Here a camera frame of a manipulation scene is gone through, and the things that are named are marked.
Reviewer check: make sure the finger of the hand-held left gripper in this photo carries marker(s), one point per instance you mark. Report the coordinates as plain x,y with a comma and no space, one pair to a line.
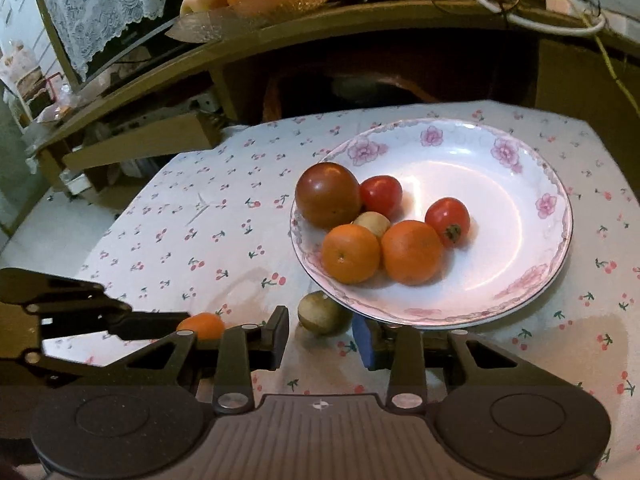
30,367
75,295

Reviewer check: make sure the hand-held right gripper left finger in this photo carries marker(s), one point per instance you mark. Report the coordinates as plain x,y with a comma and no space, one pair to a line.
279,335

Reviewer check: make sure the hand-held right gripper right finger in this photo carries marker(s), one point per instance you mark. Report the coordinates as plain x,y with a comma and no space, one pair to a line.
364,342

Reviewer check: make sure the brown kiwi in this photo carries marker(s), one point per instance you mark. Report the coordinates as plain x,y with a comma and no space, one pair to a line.
372,222
322,312

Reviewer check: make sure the small orange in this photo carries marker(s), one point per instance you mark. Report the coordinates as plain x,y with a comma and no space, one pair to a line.
412,251
202,325
350,252

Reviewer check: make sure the large dark red tomato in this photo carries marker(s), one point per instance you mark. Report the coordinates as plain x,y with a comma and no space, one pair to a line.
327,195

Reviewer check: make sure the white floral plate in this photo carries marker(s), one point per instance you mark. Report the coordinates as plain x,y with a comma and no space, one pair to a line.
500,240

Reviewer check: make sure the cherry print tablecloth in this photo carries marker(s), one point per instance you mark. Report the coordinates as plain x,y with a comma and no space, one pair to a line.
175,220

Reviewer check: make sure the wooden television cabinet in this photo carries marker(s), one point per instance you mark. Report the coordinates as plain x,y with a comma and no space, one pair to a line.
150,132

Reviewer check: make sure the clear plastic bag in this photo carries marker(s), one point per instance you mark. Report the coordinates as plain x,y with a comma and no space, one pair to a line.
57,107

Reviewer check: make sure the black curved television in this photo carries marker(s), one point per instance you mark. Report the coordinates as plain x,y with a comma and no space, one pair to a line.
140,42

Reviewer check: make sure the white lace cloth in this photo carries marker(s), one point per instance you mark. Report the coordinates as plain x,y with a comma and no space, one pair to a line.
100,10

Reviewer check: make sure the glass fruit dish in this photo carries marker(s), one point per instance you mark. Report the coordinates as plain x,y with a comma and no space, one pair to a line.
280,7

